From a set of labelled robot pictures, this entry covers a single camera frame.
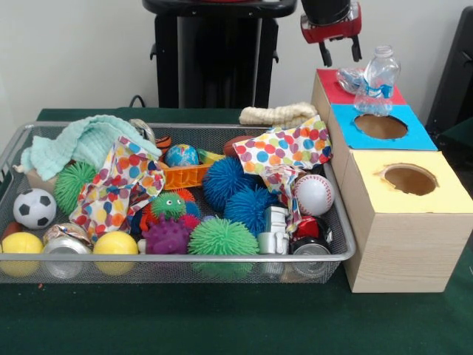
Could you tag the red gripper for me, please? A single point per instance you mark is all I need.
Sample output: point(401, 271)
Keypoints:
point(332, 33)

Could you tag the cream cloth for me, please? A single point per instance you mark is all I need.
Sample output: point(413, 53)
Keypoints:
point(277, 112)

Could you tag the polka dot cloth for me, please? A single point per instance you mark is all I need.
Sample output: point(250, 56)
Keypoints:
point(284, 149)
point(118, 185)

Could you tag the brown toy football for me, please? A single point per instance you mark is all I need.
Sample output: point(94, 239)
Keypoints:
point(236, 144)

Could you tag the silver toy robot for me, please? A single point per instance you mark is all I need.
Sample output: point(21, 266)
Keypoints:
point(274, 231)

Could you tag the mint green cloth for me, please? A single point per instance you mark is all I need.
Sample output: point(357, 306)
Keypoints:
point(85, 144)

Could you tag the wooden box with three holes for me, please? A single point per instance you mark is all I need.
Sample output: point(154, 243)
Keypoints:
point(406, 251)

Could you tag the silver mesh bin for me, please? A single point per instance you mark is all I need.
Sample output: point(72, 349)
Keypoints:
point(240, 264)

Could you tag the black upright panel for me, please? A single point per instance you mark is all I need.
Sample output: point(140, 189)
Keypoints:
point(454, 74)

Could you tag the green covered side table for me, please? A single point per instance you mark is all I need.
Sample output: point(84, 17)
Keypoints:
point(462, 131)

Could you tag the white baseball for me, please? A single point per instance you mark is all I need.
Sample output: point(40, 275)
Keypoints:
point(313, 195)

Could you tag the blue spiky ball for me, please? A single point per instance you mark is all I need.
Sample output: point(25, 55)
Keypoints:
point(236, 185)

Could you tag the purple spiky toy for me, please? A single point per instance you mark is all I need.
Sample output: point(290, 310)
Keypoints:
point(166, 236)

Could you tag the dark green table cloth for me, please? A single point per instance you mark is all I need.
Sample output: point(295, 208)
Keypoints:
point(221, 318)

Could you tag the yellow tennis ball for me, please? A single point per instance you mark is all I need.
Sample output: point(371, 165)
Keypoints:
point(115, 246)

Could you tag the black and white soccer ball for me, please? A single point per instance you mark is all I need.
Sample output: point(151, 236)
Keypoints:
point(35, 209)

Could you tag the smooth yellow ball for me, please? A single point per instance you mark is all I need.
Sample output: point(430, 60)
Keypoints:
point(20, 246)

